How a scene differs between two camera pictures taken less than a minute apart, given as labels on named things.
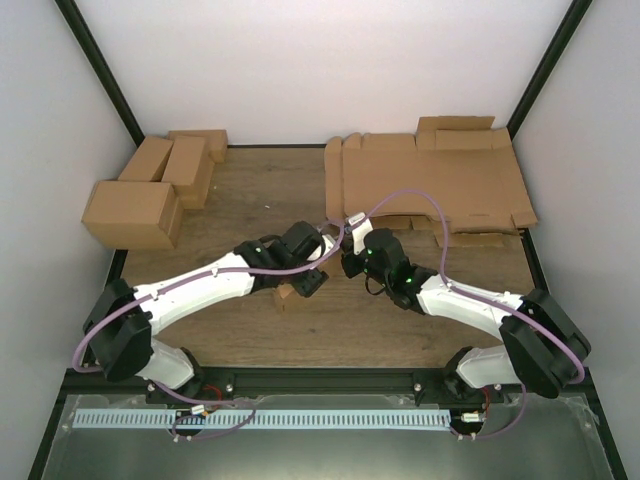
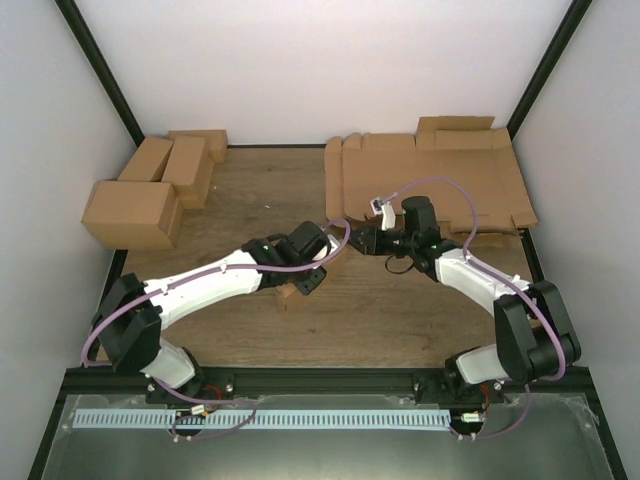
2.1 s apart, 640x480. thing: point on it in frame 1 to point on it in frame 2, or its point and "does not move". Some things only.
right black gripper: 350,270 to 370,246
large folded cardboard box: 129,214 does not move
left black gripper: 308,287 does not move
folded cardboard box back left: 148,162 does not move
